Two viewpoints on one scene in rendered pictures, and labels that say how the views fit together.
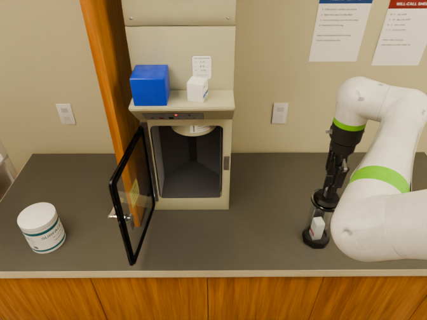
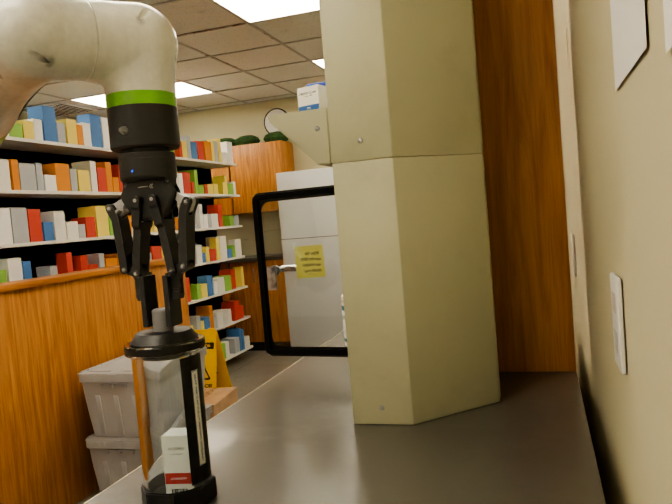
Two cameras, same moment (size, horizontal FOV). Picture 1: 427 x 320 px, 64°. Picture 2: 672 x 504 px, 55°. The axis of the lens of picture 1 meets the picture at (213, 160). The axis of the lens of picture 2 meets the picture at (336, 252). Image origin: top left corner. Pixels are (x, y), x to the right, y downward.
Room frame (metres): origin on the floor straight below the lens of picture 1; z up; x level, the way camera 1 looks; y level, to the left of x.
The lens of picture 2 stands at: (1.35, -1.17, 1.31)
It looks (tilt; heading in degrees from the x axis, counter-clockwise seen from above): 3 degrees down; 108
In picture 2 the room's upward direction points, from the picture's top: 5 degrees counter-clockwise
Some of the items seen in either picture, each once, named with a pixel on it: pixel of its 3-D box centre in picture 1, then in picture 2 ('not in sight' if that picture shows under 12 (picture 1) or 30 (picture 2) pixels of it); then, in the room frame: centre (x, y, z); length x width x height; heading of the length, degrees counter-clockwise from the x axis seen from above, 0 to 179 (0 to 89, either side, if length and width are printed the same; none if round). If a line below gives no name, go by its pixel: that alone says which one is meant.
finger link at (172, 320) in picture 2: (328, 183); (172, 299); (0.87, -0.40, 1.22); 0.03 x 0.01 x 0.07; 91
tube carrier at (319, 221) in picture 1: (321, 218); (172, 416); (0.85, -0.40, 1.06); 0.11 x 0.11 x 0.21
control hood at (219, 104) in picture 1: (183, 112); (326, 146); (0.95, 0.09, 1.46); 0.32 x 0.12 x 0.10; 90
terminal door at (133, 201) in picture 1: (136, 196); (314, 272); (0.84, 0.27, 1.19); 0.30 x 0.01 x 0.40; 172
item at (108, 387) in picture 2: not in sight; (149, 389); (-0.67, 1.75, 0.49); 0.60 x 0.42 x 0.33; 90
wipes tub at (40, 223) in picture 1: (42, 228); not in sight; (0.85, 0.65, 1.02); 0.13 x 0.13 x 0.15
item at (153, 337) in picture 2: (327, 195); (163, 332); (0.85, -0.40, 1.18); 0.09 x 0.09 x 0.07
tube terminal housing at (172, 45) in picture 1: (189, 117); (420, 205); (1.13, 0.10, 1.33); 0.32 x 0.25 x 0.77; 90
